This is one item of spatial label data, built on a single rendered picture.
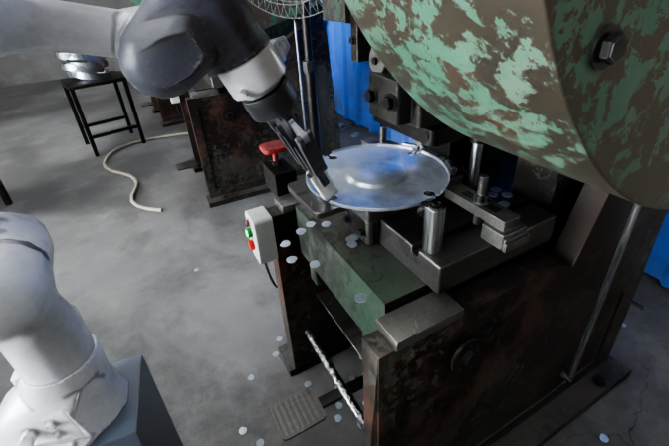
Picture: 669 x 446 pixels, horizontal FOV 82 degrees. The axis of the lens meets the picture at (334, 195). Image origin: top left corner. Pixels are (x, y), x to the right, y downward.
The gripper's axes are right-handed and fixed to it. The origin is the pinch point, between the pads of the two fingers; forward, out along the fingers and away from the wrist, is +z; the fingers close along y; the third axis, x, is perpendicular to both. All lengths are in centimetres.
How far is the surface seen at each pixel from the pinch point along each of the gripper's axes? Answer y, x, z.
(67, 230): -174, -97, 45
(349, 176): -4.3, 6.3, 6.5
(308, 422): 0, -36, 56
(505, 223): 20.9, 18.8, 16.3
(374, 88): -5.2, 19.4, -5.4
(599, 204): 24, 39, 29
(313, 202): -0.9, -3.3, 2.9
